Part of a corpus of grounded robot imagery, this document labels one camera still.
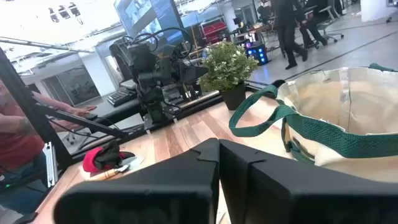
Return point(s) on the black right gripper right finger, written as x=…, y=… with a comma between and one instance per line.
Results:
x=295, y=199

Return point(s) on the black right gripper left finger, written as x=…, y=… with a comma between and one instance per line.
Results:
x=155, y=193

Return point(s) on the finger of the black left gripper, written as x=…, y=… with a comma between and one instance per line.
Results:
x=196, y=72

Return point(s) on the red and black garden glove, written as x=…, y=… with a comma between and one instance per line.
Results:
x=105, y=157

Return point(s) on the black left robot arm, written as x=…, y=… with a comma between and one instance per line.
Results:
x=152, y=93

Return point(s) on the canvas gardening bag green trim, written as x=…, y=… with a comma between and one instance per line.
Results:
x=367, y=102

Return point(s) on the green potted plant black pot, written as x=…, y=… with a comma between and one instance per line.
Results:
x=227, y=65

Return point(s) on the red storage cart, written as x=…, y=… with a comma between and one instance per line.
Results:
x=214, y=31

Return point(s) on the large display screen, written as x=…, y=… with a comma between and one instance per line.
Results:
x=161, y=12

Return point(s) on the black keyboard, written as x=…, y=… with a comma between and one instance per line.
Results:
x=121, y=96

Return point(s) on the computer case blue lights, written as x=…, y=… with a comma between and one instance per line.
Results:
x=258, y=54

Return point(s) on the person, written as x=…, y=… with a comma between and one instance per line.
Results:
x=286, y=25
x=15, y=146
x=314, y=28

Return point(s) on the silver aluminium extrusion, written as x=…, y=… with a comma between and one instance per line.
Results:
x=50, y=165

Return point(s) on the grey office chair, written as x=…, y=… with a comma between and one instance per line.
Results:
x=328, y=23

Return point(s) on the black rig frame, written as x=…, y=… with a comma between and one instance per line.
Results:
x=28, y=102

